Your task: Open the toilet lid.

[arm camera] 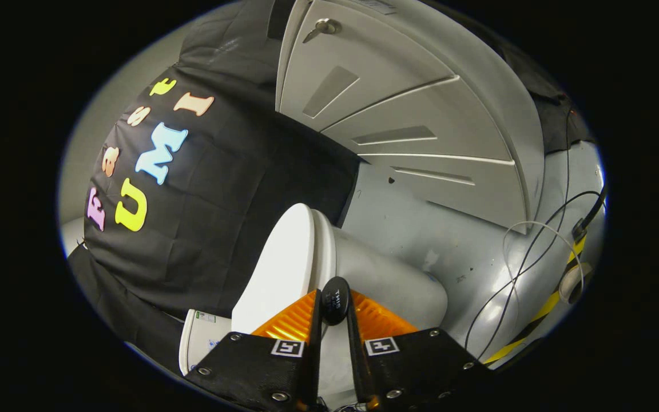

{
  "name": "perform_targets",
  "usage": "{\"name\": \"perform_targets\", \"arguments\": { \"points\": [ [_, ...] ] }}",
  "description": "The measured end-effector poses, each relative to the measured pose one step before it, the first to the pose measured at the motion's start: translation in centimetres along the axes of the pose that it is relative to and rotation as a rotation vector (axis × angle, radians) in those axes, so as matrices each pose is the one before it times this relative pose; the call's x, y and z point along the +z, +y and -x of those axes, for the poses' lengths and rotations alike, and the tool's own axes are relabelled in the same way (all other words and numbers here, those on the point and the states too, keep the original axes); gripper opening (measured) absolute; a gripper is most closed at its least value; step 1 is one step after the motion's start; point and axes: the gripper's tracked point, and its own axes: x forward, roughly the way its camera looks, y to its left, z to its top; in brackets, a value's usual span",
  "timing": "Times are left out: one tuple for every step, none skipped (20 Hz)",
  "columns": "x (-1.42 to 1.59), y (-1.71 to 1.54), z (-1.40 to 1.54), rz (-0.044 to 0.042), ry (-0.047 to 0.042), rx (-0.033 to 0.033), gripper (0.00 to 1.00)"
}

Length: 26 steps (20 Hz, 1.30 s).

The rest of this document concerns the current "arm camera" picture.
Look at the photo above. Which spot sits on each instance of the white drawer cabinet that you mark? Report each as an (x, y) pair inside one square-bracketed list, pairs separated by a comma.
[(409, 103)]

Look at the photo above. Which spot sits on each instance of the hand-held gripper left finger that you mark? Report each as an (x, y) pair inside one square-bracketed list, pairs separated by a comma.
[(261, 366)]

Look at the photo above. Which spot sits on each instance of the yellow black hazard tape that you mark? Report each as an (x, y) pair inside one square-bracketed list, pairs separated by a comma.
[(541, 312)]

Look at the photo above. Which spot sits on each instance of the metal cabinet lock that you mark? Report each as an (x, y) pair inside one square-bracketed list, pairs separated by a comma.
[(325, 26)]

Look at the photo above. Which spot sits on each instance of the black oval lid tab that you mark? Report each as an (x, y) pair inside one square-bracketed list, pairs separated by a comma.
[(335, 300)]

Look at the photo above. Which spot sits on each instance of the black backdrop cloth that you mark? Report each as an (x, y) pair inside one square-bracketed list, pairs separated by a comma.
[(221, 200)]

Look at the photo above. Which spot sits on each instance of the white round floor fitting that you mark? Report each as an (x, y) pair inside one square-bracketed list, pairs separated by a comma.
[(570, 286)]

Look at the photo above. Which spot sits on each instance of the white toilet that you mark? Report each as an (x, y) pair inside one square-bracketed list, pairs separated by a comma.
[(375, 274)]

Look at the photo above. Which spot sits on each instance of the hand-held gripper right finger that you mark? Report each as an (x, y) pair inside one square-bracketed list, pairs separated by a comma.
[(415, 366)]

